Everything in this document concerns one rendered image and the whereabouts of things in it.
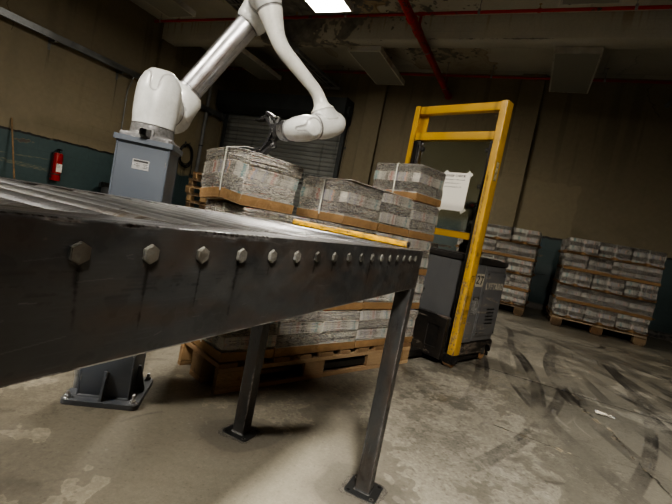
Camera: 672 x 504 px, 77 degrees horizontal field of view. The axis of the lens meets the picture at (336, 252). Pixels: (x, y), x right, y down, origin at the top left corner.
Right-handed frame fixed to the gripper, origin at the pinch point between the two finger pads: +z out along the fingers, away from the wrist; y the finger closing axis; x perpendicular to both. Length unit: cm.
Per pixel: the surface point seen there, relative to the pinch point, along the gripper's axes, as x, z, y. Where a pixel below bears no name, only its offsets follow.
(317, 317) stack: 43, -14, 84
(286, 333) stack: 25, -13, 91
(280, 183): 4.6, -17.6, 21.8
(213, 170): -13.4, 10.3, 19.6
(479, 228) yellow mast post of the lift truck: 159, -36, 20
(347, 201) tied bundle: 48, -18, 22
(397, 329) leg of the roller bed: 1, -94, 68
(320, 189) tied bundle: 47.0, 2.9, 16.2
